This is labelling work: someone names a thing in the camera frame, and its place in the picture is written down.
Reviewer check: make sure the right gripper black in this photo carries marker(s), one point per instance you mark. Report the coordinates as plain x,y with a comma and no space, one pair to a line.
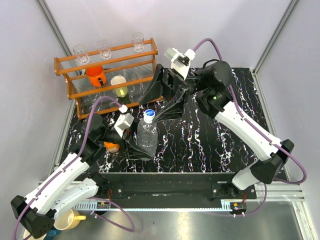
173,110

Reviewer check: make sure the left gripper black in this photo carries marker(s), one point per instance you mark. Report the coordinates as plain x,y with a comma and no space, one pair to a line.
131,150

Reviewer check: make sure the clear plastic bottle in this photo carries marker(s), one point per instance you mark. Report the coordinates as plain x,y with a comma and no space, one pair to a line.
147,134

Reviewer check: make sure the small white bottle cap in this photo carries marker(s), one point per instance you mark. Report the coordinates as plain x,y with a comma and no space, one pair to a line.
149,115

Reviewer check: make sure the orange juice bottle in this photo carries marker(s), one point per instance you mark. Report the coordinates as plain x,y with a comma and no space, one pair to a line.
112,147

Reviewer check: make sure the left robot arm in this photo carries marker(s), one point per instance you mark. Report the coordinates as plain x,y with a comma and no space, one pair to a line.
40,209

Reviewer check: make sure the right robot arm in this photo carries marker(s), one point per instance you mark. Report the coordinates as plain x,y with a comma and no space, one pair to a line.
211,84

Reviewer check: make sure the orange wooden shelf rack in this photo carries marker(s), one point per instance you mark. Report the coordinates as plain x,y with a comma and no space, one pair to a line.
126,68

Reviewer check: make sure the right clear glass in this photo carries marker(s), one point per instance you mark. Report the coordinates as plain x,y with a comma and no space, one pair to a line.
137,39

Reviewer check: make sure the clear glass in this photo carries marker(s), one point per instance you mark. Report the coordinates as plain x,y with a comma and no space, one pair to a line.
137,39
81,53
103,47

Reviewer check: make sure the orange mug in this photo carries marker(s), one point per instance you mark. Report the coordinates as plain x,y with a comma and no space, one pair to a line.
96,75

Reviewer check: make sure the middle clear glass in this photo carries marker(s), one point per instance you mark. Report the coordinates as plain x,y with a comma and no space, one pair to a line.
103,47

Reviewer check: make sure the yellow mug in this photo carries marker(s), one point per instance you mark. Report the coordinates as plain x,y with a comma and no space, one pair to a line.
69,220

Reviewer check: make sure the left clear glass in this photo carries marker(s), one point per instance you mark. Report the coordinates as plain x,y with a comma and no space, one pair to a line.
81,53

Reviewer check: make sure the cream blue mug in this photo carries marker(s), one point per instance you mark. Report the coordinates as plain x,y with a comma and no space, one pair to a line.
50,235

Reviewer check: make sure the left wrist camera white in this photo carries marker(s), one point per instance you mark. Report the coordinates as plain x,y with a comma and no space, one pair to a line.
124,121

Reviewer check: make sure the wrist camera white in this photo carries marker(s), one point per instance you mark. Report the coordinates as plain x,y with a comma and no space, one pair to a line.
180,63
124,121

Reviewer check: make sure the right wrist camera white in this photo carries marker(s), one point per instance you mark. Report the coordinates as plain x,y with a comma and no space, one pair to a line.
180,63

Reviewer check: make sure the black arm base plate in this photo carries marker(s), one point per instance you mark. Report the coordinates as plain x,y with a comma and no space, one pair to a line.
170,190

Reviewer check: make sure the corner aluminium post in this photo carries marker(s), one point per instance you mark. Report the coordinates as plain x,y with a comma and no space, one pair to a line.
44,8
276,34

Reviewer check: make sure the right corner aluminium post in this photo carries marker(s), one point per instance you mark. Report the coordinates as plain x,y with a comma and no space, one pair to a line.
276,34

